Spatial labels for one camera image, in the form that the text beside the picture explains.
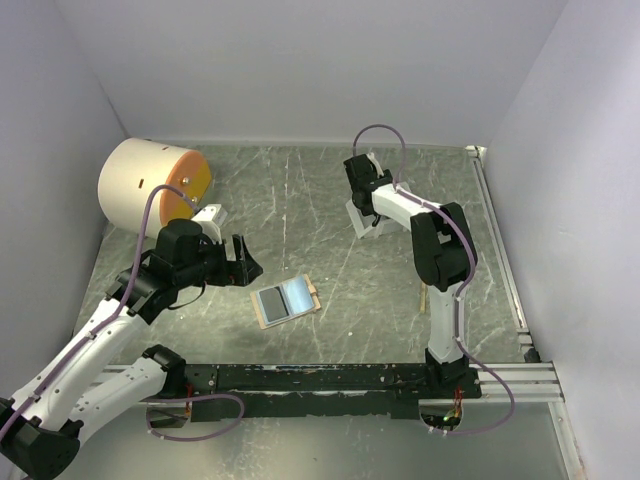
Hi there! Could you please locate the white card tray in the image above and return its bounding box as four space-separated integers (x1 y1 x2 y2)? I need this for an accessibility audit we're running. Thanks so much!
345 200 408 239

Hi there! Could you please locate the cream cylinder with orange face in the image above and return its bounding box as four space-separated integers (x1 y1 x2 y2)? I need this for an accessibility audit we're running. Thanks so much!
97 138 213 234

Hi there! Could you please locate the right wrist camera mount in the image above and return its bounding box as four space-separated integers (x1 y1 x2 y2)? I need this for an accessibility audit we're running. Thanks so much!
367 152 393 181

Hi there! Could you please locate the beige leather card holder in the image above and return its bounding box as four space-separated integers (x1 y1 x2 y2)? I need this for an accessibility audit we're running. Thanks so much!
251 274 321 330

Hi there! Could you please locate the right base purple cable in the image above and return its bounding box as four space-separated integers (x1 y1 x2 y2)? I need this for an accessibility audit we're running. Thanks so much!
427 357 517 437

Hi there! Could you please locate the yellow crayon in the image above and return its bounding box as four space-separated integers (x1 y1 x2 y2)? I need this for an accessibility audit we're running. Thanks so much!
419 283 427 314

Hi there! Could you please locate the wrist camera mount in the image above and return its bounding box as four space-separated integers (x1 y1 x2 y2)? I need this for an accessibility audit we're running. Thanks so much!
367 152 393 181
191 204 228 243

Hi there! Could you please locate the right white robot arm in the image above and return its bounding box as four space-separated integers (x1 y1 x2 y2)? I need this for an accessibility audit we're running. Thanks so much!
343 153 477 398

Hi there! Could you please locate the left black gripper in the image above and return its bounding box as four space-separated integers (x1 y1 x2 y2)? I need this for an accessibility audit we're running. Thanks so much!
175 233 263 288

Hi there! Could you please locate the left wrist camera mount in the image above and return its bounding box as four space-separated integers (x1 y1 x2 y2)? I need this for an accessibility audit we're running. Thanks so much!
191 204 228 243

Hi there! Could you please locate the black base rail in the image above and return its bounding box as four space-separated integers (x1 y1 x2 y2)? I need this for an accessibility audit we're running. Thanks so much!
160 363 481 422

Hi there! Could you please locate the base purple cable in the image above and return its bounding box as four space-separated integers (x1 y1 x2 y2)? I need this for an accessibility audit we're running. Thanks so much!
427 357 517 437
145 392 246 442

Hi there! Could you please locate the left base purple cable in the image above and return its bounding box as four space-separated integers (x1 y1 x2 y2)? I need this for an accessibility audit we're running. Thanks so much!
145 392 246 442

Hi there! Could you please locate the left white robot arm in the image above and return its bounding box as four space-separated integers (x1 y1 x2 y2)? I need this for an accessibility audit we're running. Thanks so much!
1 219 263 479

